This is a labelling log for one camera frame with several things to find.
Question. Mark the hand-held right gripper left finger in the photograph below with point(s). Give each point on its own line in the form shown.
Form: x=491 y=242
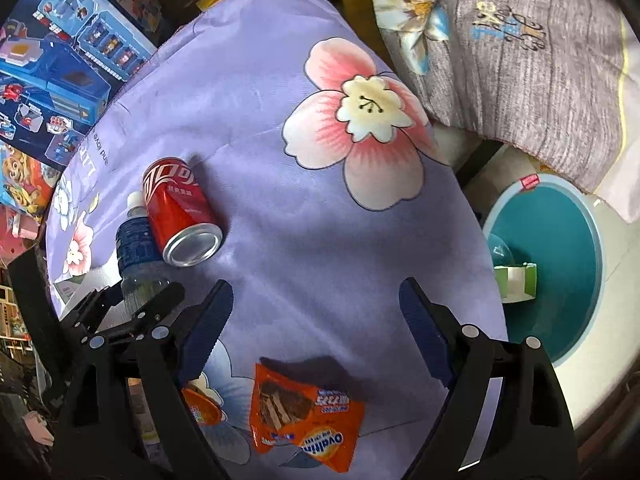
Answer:
x=210 y=325

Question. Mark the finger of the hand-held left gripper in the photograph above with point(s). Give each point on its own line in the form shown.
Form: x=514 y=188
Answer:
x=160 y=302
x=95 y=310

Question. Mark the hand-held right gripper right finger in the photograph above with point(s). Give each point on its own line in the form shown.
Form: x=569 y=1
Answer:
x=425 y=335

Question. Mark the plastic bottle with blue label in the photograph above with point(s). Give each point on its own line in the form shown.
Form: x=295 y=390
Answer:
x=135 y=245

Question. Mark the small orange snack wrapper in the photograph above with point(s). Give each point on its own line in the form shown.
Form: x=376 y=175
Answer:
x=205 y=407

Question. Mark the red soda can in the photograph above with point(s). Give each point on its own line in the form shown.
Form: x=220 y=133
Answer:
x=175 y=205

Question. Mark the large orange snack wrapper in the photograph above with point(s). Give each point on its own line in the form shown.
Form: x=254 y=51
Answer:
x=300 y=425

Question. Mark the teal trash bin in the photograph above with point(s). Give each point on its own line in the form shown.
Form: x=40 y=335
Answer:
x=565 y=260

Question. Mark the white green paper cup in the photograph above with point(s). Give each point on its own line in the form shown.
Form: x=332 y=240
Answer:
x=517 y=282

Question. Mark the crumpled clear plastic packaging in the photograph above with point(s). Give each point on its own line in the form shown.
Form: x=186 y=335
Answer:
x=500 y=250

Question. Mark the purple floral blanket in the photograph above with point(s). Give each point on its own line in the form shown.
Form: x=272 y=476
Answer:
x=310 y=240

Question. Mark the cartoon dog toy box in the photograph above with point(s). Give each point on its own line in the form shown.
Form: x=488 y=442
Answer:
x=25 y=180

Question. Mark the red label sticker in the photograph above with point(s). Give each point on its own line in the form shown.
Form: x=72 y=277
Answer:
x=530 y=182

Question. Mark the blue toy box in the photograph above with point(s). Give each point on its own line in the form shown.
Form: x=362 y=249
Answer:
x=60 y=75

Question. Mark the grey floral cloth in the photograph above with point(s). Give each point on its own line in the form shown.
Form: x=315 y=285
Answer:
x=525 y=85

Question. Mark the brown wooden furniture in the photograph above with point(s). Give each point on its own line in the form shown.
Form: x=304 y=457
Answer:
x=350 y=15

